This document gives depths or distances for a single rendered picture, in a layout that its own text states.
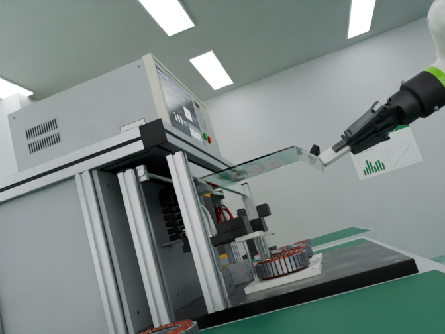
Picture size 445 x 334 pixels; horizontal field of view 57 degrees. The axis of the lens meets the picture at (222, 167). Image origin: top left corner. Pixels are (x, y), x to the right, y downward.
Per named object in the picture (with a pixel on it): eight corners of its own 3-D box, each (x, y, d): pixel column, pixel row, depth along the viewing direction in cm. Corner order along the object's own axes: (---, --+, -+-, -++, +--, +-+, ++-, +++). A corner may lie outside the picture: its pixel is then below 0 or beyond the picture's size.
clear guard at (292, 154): (324, 171, 124) (317, 153, 125) (323, 160, 101) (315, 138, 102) (224, 203, 131) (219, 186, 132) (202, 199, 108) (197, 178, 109)
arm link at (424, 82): (451, 87, 84) (451, 114, 91) (412, 59, 92) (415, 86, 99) (426, 104, 85) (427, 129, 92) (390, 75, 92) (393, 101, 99)
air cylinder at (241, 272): (255, 277, 114) (249, 258, 115) (250, 280, 107) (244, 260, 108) (238, 281, 115) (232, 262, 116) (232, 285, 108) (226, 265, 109)
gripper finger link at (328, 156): (351, 148, 92) (350, 147, 91) (324, 166, 93) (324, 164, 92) (343, 140, 94) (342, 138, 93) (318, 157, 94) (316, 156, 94)
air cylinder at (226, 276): (236, 291, 91) (229, 266, 92) (228, 297, 83) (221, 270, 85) (215, 297, 92) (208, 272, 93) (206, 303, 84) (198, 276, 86)
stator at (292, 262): (312, 263, 89) (306, 246, 90) (309, 268, 78) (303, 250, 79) (263, 276, 91) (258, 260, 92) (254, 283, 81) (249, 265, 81)
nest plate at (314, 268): (322, 266, 90) (320, 260, 91) (320, 274, 76) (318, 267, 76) (258, 283, 93) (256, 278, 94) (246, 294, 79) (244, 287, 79)
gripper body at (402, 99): (401, 105, 97) (368, 126, 98) (398, 81, 91) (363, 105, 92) (423, 123, 92) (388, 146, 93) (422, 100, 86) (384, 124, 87)
